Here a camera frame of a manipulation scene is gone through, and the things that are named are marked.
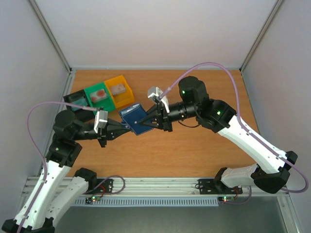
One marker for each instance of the yellow plastic bin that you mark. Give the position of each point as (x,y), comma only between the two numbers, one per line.
(122,94)

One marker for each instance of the teal card in black bin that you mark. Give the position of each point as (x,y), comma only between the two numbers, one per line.
(80,102)

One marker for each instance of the black plastic bin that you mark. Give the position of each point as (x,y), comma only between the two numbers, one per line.
(79,98)

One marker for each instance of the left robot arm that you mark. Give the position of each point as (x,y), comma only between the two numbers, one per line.
(44,208)

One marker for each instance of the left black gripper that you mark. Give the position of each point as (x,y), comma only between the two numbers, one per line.
(110,131)

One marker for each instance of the aluminium front rail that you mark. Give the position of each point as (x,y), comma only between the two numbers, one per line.
(157,187)

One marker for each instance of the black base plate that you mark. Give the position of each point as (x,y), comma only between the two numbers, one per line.
(106,186)
(209,186)

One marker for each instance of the red white card in bin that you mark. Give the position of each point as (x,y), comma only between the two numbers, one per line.
(98,95)

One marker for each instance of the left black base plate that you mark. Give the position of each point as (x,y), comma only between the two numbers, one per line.
(106,186)

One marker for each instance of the card in yellow bin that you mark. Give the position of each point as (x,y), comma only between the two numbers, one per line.
(118,89)

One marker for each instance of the grey slotted cable duct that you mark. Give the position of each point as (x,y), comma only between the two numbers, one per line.
(114,202)

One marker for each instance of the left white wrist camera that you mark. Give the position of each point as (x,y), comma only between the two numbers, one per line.
(100,120)

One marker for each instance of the green plastic bin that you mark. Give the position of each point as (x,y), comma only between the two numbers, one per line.
(107,104)

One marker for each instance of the blue card holder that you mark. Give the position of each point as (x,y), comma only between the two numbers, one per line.
(131,116)

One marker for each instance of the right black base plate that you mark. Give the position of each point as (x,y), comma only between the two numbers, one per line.
(209,186)

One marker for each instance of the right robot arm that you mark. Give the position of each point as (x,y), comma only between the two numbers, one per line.
(270,173)

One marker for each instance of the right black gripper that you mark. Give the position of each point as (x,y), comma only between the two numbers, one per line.
(164,119)

